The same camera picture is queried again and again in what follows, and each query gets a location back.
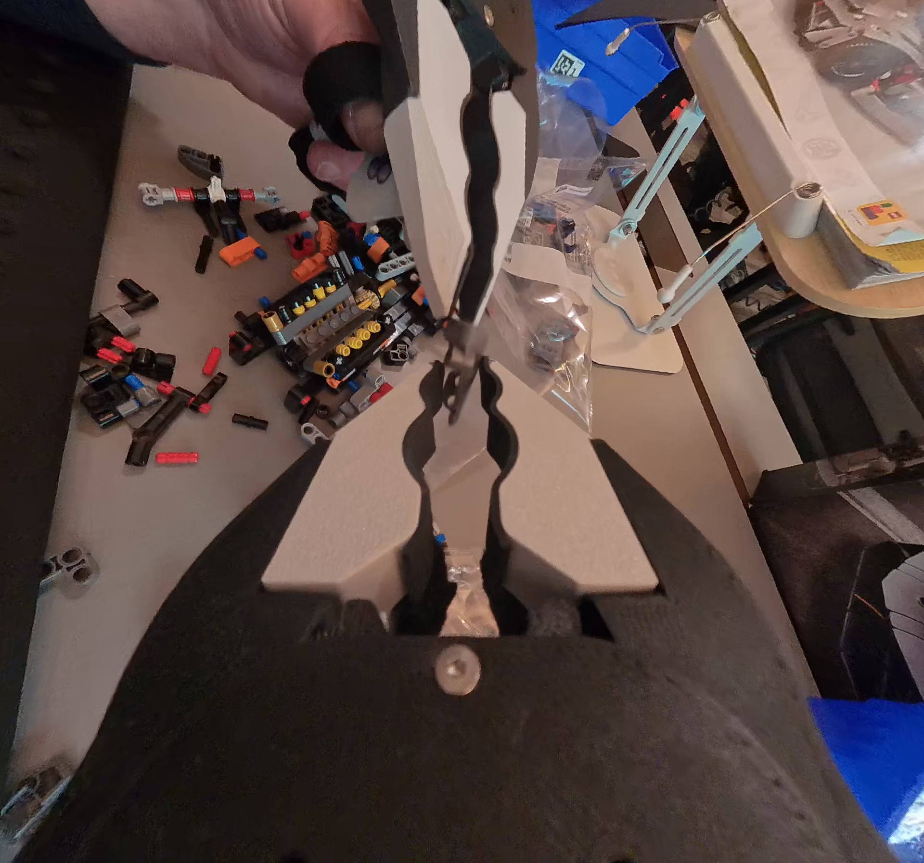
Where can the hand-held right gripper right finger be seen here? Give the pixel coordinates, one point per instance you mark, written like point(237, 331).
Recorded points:
point(577, 516)

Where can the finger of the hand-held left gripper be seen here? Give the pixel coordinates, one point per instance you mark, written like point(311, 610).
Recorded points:
point(509, 156)
point(433, 156)

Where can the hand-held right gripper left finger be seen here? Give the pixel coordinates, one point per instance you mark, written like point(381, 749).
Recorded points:
point(346, 516)

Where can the clear bag with white strip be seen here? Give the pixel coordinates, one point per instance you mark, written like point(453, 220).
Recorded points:
point(534, 268)

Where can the grey connector with black axle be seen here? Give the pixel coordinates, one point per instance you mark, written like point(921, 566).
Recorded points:
point(462, 338)

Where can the lego chassis with yellow connectors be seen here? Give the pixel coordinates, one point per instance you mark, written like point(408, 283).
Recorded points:
point(325, 314)

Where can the pile of loose lego pieces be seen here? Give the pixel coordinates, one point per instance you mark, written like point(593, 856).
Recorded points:
point(238, 253)

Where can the lego instruction booklet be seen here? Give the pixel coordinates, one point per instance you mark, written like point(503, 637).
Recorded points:
point(830, 127)

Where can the person's left hand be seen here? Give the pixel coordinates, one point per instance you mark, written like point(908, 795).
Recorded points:
point(216, 11)

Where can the small clear bag blue pieces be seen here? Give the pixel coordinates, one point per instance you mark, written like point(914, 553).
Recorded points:
point(556, 221)

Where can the blue bin with printed tag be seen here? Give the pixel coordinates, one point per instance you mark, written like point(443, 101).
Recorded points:
point(577, 26)

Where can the small flat clear bag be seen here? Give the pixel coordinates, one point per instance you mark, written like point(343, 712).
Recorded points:
point(465, 589)

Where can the white book stand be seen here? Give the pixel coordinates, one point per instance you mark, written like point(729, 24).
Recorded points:
point(736, 105)

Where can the black perforated foam pad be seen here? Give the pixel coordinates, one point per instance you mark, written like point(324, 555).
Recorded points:
point(43, 300)

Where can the blue plastic bin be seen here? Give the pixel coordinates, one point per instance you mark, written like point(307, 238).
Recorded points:
point(873, 769)

